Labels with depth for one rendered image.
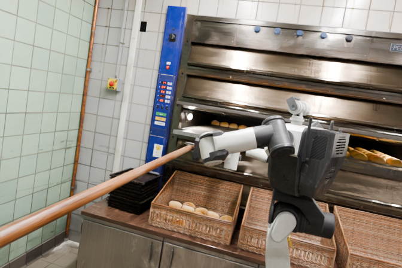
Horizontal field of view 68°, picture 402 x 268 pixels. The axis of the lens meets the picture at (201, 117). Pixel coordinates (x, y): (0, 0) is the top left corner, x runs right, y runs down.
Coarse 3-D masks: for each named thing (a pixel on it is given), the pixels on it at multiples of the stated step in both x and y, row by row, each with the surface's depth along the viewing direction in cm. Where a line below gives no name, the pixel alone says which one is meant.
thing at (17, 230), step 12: (168, 156) 120; (144, 168) 97; (108, 180) 78; (120, 180) 81; (132, 180) 89; (84, 192) 67; (96, 192) 70; (108, 192) 76; (60, 204) 59; (72, 204) 62; (84, 204) 66; (36, 216) 53; (48, 216) 55; (60, 216) 58; (0, 228) 47; (12, 228) 48; (24, 228) 50; (36, 228) 52; (0, 240) 45; (12, 240) 48
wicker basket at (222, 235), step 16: (176, 176) 238; (192, 176) 236; (160, 192) 208; (176, 192) 235; (192, 192) 233; (208, 192) 231; (224, 192) 229; (240, 192) 217; (160, 208) 194; (176, 208) 191; (208, 208) 228; (224, 208) 226; (160, 224) 194; (176, 224) 192; (192, 224) 189; (208, 224) 187; (224, 224) 185; (224, 240) 185
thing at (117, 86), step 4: (108, 80) 247; (112, 80) 246; (120, 80) 249; (108, 84) 247; (116, 84) 246; (120, 84) 250; (108, 88) 248; (112, 88) 247; (116, 88) 246; (120, 88) 251
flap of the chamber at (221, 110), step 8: (184, 104) 224; (192, 104) 223; (216, 112) 235; (224, 112) 223; (232, 112) 216; (240, 112) 214; (248, 112) 213; (288, 120) 206; (328, 128) 200; (336, 128) 199; (344, 128) 198; (360, 136) 210; (368, 136) 200; (376, 136) 193; (384, 136) 192; (392, 136) 191
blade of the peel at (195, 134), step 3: (174, 132) 212; (177, 132) 211; (180, 132) 211; (183, 132) 210; (186, 132) 210; (189, 132) 209; (192, 132) 232; (195, 132) 235; (198, 132) 238; (201, 132) 241; (186, 135) 210; (189, 135) 209; (192, 135) 209; (195, 135) 208; (198, 135) 208
